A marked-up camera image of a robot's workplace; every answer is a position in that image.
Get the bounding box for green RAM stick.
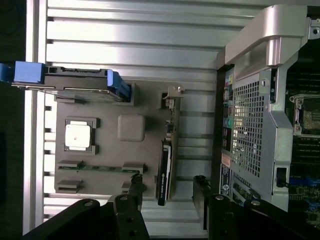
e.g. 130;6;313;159
58;163;141;173

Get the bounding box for grey parts rack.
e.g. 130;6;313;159
53;82;176;201

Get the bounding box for silver CPU chip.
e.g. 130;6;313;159
64;120;91;151

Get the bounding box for open black PC case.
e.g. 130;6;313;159
210;4;320;227

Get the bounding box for green motherboard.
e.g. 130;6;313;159
284;47;320;216

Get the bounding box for CPU socket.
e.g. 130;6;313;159
289;93;320;137

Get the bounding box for hard disk blue carrier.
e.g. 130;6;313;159
0;60;133;104

